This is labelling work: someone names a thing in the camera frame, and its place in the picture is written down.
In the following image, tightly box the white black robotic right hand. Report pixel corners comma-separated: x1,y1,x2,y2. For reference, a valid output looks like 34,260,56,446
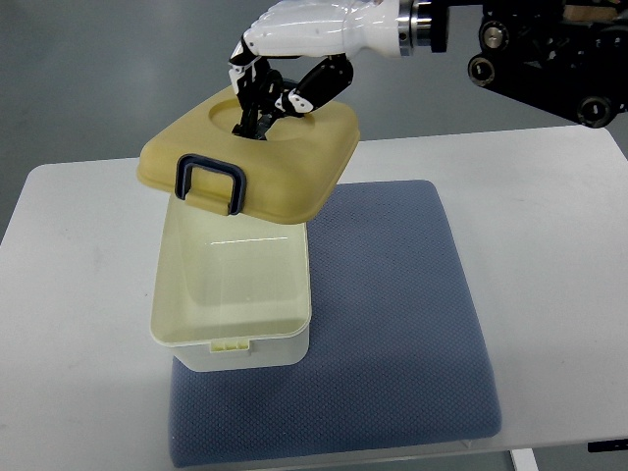
229,1,401,139

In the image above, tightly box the white storage box base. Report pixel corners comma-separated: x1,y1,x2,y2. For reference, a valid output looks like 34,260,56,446
150,197,312,372

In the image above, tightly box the brown cardboard box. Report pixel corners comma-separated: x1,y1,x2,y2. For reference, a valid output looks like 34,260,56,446
562,4,624,22

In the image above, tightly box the blue grey fabric mat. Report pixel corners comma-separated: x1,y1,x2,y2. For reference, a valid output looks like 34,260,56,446
169,181,501,467

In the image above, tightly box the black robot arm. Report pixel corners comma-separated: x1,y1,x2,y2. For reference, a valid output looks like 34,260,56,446
467,1,627,129

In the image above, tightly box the black table control panel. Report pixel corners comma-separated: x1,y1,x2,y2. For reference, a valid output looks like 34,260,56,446
587,439,628,453

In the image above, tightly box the white table leg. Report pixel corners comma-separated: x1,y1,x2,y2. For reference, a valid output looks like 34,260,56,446
509,448,540,471

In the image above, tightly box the yellow box lid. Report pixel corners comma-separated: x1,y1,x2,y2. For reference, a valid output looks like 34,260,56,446
136,88,360,225

